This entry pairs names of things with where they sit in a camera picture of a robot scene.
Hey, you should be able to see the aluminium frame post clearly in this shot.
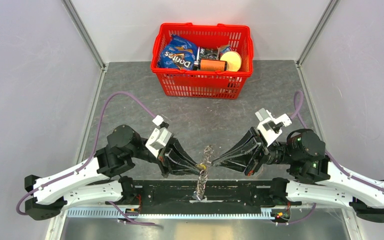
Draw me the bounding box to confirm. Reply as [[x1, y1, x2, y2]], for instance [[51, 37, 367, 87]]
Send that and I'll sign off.
[[61, 0, 107, 70], [295, 0, 340, 68]]

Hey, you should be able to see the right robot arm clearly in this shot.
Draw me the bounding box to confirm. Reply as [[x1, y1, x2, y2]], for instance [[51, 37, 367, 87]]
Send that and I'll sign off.
[[212, 126, 384, 223]]

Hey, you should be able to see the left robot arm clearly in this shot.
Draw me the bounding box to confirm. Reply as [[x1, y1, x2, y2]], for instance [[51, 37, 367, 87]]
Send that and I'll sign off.
[[24, 125, 202, 221]]

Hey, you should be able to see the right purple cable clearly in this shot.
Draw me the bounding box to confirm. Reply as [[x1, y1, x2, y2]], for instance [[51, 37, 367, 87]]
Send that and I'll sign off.
[[289, 90, 384, 226]]

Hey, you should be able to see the right aluminium frame post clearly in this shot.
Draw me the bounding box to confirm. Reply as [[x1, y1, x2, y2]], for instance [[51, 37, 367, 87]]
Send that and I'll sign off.
[[295, 0, 340, 68]]

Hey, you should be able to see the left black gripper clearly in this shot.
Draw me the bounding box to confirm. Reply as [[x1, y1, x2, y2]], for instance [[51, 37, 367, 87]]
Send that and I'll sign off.
[[128, 132, 206, 178]]

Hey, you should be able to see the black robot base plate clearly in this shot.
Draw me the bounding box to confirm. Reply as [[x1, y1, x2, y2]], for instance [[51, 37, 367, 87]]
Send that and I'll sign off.
[[115, 180, 304, 214]]

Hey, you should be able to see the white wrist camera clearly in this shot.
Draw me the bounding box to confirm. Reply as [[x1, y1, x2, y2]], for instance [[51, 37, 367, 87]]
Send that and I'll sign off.
[[255, 108, 292, 147], [145, 115, 173, 158]]

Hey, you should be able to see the red plastic shopping basket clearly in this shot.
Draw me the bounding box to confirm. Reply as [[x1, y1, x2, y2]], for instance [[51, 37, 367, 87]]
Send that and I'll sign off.
[[150, 22, 254, 99]]

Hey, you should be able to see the dark printed snack packet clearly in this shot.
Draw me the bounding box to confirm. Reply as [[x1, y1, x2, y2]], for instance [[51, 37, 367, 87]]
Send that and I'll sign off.
[[196, 47, 219, 61]]

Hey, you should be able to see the slotted metal cable duct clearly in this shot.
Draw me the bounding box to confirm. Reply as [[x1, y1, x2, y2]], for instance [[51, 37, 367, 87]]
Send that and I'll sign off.
[[66, 206, 286, 221]]

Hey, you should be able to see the round yellow lid container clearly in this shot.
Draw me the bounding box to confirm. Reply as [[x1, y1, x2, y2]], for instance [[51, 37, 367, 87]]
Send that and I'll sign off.
[[220, 51, 242, 72]]

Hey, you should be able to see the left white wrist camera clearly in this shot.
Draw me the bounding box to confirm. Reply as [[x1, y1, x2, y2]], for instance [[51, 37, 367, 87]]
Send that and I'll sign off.
[[145, 115, 173, 158]]

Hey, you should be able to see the left aluminium frame post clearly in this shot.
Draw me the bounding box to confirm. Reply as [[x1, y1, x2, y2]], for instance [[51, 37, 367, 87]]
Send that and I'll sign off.
[[61, 0, 107, 70]]

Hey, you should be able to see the yellow tagged key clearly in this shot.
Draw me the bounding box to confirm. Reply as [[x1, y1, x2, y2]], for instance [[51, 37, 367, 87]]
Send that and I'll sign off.
[[195, 163, 207, 170]]

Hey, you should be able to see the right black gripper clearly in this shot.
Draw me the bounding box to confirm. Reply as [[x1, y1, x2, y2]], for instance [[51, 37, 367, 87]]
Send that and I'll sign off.
[[211, 125, 296, 175]]

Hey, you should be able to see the blue Doritos chip bag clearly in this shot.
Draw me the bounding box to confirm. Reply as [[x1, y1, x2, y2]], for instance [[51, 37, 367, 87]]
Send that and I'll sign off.
[[157, 35, 198, 71]]

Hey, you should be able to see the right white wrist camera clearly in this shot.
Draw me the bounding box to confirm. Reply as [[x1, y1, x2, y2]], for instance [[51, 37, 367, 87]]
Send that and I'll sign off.
[[255, 108, 292, 147]]

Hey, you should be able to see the orange can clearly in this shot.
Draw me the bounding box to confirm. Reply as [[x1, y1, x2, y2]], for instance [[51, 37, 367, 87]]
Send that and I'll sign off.
[[198, 58, 228, 72]]

